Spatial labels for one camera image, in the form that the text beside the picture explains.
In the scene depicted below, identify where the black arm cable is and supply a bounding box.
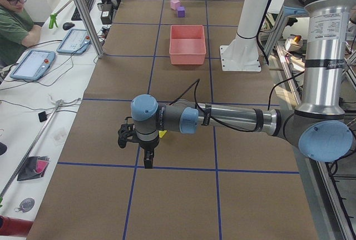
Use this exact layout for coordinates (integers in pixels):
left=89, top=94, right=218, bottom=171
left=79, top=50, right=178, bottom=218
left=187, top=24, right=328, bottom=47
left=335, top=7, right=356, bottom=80
left=169, top=78, right=306, bottom=133

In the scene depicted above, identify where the pink foam block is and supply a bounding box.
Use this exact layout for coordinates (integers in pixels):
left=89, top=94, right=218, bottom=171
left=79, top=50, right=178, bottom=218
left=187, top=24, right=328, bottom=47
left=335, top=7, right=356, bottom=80
left=170, top=0, right=181, bottom=10

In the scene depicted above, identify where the black pink pouch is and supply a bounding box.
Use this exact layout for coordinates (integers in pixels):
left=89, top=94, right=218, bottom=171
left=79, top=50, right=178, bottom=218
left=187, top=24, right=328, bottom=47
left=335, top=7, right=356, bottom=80
left=17, top=156, right=50, bottom=181

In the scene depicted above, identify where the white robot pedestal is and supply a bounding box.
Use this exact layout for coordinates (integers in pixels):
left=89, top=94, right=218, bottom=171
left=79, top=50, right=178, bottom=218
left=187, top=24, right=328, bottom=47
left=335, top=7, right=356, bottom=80
left=220, top=0, right=270, bottom=72

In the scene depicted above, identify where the metal rod on desk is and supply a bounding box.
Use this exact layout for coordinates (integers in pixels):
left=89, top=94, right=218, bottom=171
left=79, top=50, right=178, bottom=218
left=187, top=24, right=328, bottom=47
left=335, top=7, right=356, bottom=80
left=1, top=99, right=65, bottom=202

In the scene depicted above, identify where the person in green shirt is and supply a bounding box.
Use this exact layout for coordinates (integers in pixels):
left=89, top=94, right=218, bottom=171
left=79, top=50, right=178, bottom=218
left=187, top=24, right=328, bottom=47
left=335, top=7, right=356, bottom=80
left=0, top=0, right=42, bottom=68

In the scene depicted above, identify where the black keyboard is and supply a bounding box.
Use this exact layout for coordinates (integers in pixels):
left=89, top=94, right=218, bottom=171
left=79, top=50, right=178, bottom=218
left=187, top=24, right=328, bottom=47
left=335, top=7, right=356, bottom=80
left=71, top=0, right=96, bottom=21

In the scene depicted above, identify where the black power adapter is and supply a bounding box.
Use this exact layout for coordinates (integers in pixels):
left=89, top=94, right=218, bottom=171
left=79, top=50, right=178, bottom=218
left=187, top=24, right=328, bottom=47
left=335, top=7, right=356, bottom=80
left=101, top=3, right=113, bottom=25

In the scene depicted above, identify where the yellow foam block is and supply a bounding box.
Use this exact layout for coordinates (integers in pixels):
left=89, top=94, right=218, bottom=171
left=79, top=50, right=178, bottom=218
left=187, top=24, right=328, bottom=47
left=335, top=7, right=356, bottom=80
left=159, top=130, right=167, bottom=138

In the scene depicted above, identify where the round metal disc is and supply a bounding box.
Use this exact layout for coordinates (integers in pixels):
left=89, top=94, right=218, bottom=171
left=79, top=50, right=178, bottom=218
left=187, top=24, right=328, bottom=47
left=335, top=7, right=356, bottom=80
left=18, top=198, right=35, bottom=212

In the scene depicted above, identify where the aluminium frame post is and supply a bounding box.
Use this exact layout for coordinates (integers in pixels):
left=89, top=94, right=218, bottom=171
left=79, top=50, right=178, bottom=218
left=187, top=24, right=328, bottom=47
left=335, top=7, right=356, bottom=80
left=74, top=0, right=103, bottom=58

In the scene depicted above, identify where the pink plastic bin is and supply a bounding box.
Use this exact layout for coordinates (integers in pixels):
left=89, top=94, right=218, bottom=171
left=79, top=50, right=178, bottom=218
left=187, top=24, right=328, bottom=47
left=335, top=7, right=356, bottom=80
left=169, top=25, right=206, bottom=65

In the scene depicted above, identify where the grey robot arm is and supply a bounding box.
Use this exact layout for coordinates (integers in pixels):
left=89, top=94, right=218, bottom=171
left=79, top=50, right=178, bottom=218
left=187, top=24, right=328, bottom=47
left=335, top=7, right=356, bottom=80
left=118, top=0, right=355, bottom=168

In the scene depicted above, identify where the blue teach pendant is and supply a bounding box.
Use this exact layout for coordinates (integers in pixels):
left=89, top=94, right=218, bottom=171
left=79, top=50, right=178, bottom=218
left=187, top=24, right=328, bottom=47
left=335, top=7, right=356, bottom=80
left=56, top=28, right=91, bottom=54
left=10, top=50, right=56, bottom=81

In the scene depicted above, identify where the black computer mouse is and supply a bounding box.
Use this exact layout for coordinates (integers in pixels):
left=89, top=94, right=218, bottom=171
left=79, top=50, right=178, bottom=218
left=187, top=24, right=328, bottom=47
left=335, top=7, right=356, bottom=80
left=62, top=22, right=75, bottom=31

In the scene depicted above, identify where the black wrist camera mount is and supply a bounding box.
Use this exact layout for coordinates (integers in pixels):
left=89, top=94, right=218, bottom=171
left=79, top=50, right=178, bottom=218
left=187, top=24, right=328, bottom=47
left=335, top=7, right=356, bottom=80
left=117, top=116, right=138, bottom=148

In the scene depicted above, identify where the purple foam block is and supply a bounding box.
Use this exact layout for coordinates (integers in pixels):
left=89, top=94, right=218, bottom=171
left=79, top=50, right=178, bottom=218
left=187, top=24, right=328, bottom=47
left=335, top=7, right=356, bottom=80
left=177, top=6, right=185, bottom=18

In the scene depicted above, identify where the near blue teach pendant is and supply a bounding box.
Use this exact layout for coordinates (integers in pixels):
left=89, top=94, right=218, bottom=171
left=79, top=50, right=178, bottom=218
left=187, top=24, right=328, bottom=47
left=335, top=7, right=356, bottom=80
left=10, top=50, right=56, bottom=81

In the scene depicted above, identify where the green plastic clamp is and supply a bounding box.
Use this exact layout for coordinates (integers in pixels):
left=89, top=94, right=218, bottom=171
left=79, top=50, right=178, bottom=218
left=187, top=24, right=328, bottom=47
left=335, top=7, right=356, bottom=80
left=48, top=13, right=58, bottom=29

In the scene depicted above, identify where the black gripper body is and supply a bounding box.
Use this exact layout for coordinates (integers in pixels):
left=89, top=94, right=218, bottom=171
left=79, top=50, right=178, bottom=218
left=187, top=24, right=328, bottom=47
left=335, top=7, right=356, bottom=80
left=139, top=137, right=159, bottom=150

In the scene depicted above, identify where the far blue teach pendant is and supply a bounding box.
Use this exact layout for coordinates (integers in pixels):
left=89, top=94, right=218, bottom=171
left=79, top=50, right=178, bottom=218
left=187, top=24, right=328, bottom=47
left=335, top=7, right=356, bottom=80
left=56, top=28, right=91, bottom=54

